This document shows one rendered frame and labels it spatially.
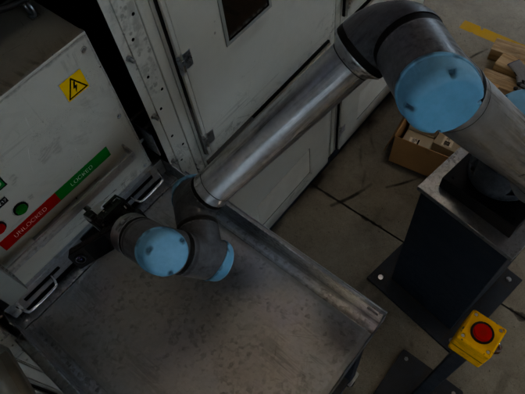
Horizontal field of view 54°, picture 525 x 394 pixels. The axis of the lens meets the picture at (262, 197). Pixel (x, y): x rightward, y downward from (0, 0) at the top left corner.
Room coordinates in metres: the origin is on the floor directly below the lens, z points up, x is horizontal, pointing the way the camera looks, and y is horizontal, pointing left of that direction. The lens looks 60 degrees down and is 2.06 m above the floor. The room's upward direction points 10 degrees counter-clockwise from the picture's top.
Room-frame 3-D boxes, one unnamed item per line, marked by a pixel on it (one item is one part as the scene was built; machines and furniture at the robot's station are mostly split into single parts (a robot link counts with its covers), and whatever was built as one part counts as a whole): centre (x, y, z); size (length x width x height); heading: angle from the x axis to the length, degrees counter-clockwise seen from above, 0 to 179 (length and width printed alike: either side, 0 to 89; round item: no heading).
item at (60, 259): (0.69, 0.47, 0.89); 0.54 x 0.05 x 0.06; 132
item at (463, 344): (0.24, -0.42, 0.85); 0.08 x 0.08 x 0.10; 41
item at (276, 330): (0.39, 0.21, 0.82); 0.68 x 0.62 x 0.06; 41
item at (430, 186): (0.67, -0.67, 0.74); 0.32 x 0.32 x 0.02; 33
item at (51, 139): (0.67, 0.46, 1.15); 0.48 x 0.01 x 0.48; 132
